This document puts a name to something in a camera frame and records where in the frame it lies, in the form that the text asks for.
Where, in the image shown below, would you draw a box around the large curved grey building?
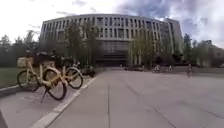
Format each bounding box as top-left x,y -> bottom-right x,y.
38,13 -> 185,68

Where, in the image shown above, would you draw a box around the row of slender trees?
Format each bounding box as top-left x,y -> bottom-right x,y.
63,23 -> 183,68

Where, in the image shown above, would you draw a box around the grey paved plaza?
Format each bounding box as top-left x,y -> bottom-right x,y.
0,68 -> 224,128

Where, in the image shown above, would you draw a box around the row of yellow bicycles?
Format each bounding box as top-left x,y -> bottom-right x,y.
16,49 -> 97,103

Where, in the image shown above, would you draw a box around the pale stone kerb strip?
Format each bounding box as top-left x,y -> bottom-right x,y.
29,76 -> 98,128

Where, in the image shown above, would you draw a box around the person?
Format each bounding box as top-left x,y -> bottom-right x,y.
186,63 -> 194,79

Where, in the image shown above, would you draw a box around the dark clump of trees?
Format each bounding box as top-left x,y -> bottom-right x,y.
181,33 -> 224,69
0,29 -> 40,68

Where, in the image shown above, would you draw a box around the green grass lawn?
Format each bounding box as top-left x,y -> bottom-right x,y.
0,67 -> 28,90

